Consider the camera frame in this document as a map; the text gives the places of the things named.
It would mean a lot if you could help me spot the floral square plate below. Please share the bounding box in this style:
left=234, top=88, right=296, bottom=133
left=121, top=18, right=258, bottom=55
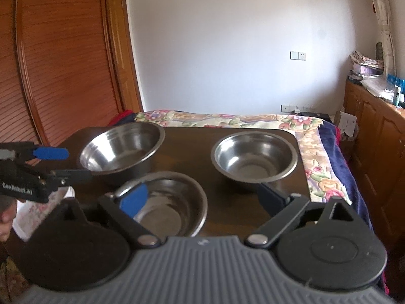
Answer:
left=12, top=187, right=75, bottom=242

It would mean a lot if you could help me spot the small steel bowl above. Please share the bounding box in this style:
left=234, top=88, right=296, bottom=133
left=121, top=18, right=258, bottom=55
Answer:
left=113, top=172, right=208, bottom=240

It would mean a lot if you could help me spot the large steel bowl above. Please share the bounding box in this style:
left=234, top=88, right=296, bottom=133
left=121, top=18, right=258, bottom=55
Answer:
left=77, top=122, right=166, bottom=186

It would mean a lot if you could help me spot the medium steel bowl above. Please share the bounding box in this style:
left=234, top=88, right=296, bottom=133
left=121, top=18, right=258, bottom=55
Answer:
left=211, top=131, right=299, bottom=186

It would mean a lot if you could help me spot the person's left hand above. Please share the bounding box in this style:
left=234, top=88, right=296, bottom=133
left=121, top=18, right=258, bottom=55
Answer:
left=0, top=198, right=25, bottom=242

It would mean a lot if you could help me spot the floral bed quilt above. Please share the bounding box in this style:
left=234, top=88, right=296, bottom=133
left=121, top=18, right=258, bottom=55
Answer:
left=135, top=110, right=352, bottom=204

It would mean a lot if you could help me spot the dark blue blanket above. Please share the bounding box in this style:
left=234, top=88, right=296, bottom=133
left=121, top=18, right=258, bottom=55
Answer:
left=318, top=121, right=373, bottom=231

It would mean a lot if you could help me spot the red cloth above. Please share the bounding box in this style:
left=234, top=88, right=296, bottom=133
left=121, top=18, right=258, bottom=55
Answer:
left=108, top=110, right=136, bottom=126

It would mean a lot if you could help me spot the wooden louvered wardrobe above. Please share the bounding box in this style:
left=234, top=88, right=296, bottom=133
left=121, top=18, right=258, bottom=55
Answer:
left=1, top=0, right=143, bottom=145

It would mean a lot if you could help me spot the white power strip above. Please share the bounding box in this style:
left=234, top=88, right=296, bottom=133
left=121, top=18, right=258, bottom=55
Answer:
left=280, top=104, right=312, bottom=113

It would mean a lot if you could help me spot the white paper bag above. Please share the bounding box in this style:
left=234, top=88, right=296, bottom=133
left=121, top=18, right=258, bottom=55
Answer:
left=334, top=110, right=359, bottom=141

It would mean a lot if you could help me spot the wooden sideboard cabinet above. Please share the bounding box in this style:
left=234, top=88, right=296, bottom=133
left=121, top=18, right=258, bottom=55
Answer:
left=343, top=80, right=404, bottom=250

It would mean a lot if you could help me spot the stack of magazines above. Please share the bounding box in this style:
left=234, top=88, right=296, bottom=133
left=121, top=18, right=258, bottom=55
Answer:
left=349, top=51, right=384, bottom=80

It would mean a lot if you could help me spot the patterned beige curtain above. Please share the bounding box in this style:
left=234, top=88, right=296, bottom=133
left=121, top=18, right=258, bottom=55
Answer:
left=372, top=0, right=396, bottom=76

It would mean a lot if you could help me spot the white wall switch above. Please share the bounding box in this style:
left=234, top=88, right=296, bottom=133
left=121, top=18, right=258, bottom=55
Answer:
left=290, top=51, right=306, bottom=61

